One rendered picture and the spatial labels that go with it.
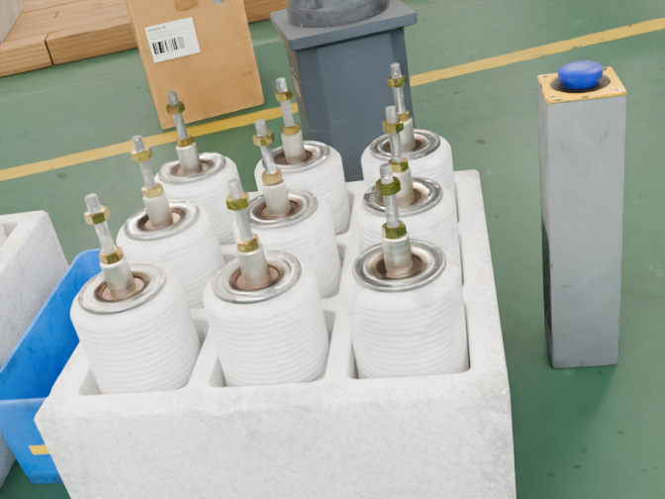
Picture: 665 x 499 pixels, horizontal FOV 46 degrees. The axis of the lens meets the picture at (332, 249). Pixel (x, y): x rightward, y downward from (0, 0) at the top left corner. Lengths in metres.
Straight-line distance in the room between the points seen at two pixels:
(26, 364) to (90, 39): 1.73
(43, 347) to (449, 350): 0.51
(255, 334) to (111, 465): 0.18
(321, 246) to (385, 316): 0.15
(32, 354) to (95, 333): 0.29
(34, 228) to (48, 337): 0.15
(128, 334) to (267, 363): 0.12
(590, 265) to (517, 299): 0.20
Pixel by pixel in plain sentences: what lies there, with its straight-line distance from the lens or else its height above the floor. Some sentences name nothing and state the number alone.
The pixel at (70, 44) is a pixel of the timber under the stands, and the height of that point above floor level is 0.05.
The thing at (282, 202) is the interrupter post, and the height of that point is 0.26.
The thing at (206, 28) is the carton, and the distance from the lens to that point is 1.75.
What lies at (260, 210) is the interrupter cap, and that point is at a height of 0.25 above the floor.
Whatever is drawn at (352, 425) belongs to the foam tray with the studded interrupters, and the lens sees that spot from 0.63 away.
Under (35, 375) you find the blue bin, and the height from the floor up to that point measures 0.08.
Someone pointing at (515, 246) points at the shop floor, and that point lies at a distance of 1.12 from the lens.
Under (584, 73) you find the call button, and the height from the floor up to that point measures 0.33.
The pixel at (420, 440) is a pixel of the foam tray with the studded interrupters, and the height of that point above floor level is 0.14.
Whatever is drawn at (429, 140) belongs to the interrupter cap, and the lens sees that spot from 0.84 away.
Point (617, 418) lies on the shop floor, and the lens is 0.86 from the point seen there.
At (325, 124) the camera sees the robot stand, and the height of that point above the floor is 0.16.
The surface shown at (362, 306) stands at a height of 0.24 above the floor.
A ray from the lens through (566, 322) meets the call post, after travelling 0.87.
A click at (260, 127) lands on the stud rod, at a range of 0.71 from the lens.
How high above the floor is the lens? 0.59
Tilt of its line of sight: 30 degrees down
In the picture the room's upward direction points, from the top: 11 degrees counter-clockwise
